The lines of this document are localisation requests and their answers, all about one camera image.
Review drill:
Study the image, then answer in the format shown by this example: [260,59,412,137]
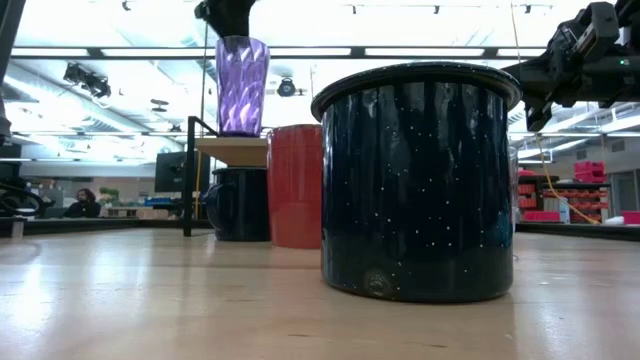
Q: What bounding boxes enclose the yellow hanging cable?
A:
[509,0,601,225]

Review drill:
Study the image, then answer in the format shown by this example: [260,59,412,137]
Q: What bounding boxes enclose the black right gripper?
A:
[502,0,640,134]

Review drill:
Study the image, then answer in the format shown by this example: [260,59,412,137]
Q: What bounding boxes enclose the red storage bin stack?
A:
[573,160,608,184]

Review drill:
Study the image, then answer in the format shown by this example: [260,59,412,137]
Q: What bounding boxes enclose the black ceiling spotlight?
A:
[276,77,297,99]
[62,62,112,100]

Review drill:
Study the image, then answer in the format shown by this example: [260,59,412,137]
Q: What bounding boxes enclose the rack with orange bins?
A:
[517,172,611,224]

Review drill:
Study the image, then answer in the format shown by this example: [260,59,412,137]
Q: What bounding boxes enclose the black metal table frame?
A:
[0,217,640,242]

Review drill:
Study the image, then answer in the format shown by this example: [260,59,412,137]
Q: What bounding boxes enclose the purple faceted plastic tumbler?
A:
[214,35,272,138]

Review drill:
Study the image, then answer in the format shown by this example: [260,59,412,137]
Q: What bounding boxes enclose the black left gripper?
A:
[194,0,257,39]

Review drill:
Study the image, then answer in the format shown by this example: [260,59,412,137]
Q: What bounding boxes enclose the orange-red mug white inside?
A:
[266,123,324,250]

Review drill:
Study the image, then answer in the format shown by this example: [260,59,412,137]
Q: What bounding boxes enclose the black ceiling light rail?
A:
[9,46,551,60]

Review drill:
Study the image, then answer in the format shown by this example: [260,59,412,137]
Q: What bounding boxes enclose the dark blue speckled enamel mug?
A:
[310,61,523,304]

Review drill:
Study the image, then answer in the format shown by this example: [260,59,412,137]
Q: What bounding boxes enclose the dark blue glossy mug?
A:
[203,167,271,243]

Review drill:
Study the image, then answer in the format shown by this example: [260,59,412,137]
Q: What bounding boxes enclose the person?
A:
[63,188,102,219]

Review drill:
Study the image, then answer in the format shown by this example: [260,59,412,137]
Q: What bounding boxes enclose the black monitor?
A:
[153,151,187,194]

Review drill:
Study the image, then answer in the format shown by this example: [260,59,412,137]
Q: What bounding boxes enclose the flat red bin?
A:
[522,210,562,223]

